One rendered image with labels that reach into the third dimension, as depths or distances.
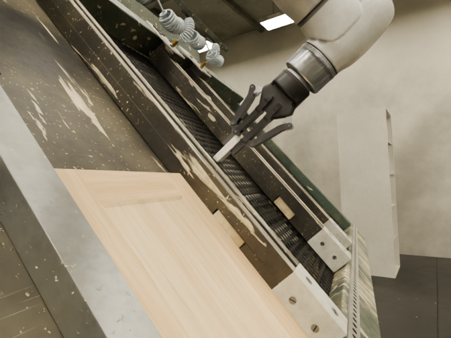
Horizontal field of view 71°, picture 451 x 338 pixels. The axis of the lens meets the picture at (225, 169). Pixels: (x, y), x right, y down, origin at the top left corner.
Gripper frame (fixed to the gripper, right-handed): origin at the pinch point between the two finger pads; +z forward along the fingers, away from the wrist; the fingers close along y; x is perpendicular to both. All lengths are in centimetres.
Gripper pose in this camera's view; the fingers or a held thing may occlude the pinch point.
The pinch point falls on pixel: (228, 149)
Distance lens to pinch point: 69.6
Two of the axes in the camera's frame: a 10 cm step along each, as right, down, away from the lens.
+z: -7.0, 6.7, 2.3
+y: -6.4, -7.4, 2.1
